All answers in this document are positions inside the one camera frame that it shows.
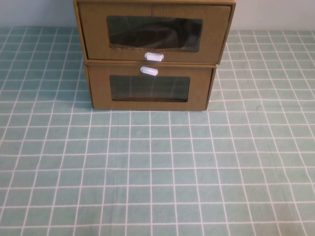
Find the empty cardboard shoe box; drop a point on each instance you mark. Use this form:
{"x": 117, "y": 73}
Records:
{"x": 98, "y": 93}

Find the cardboard shoe box with shoe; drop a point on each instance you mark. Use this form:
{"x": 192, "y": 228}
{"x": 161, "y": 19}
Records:
{"x": 93, "y": 37}

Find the white plastic box latch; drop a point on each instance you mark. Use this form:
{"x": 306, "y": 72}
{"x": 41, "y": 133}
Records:
{"x": 153, "y": 56}
{"x": 148, "y": 70}

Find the dark shoe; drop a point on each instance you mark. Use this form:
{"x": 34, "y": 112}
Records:
{"x": 152, "y": 37}

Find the green checked tablecloth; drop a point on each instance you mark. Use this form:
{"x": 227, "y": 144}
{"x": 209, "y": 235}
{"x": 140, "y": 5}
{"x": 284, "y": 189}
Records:
{"x": 157, "y": 172}

